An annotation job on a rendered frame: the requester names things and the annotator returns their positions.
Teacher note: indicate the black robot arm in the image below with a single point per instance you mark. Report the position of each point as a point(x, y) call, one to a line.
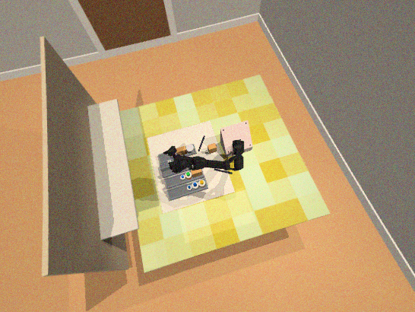
point(200, 162)

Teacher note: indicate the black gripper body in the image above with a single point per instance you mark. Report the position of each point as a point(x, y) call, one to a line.
point(171, 152)

